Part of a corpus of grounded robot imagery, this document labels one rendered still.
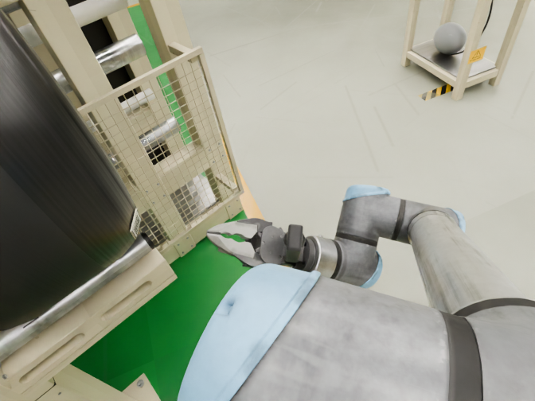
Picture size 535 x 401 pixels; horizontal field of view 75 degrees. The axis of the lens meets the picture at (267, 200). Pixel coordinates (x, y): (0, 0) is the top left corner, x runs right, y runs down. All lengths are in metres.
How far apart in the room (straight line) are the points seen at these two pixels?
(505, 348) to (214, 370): 0.15
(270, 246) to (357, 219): 0.20
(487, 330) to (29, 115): 0.46
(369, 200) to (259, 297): 0.56
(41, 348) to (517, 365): 0.77
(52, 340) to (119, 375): 0.95
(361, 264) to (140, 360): 1.21
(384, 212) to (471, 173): 1.50
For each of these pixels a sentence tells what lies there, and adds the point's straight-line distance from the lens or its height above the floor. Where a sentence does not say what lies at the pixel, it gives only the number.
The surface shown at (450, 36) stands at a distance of 2.83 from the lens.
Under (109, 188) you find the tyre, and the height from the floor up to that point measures 1.16.
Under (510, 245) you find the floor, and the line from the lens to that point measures 1.95.
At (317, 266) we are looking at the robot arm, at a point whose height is 0.88.
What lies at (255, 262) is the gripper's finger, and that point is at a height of 0.95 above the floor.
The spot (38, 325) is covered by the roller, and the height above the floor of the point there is 0.91.
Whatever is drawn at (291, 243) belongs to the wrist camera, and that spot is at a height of 1.00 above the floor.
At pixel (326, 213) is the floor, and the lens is 1.90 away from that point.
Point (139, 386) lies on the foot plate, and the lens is 1.68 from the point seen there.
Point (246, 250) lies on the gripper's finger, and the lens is 0.63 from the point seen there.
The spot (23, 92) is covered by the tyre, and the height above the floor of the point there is 1.31.
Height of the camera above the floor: 1.48
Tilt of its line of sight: 48 degrees down
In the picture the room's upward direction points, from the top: 13 degrees counter-clockwise
